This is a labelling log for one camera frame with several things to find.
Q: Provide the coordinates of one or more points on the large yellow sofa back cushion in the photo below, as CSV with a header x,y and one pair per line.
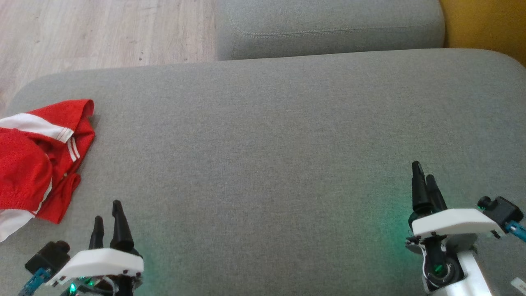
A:
x,y
489,24

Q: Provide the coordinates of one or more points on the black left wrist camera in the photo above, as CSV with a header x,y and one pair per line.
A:
x,y
47,255

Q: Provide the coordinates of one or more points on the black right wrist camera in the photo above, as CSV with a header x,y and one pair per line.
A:
x,y
502,210

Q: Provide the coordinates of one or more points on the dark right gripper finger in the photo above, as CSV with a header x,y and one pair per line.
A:
x,y
419,189
435,195

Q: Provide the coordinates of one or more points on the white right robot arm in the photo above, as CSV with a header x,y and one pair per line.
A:
x,y
474,275

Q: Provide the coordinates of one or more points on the small white tag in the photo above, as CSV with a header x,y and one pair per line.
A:
x,y
519,284

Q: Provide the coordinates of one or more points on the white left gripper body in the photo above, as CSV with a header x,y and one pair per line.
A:
x,y
102,263

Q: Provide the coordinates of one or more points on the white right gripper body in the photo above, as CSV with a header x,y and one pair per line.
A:
x,y
452,222

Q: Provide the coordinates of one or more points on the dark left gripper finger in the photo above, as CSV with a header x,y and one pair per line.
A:
x,y
120,228
97,234

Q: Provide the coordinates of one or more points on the red and white garment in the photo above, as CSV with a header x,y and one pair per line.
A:
x,y
24,172

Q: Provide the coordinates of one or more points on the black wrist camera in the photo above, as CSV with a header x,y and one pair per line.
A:
x,y
47,255
502,210

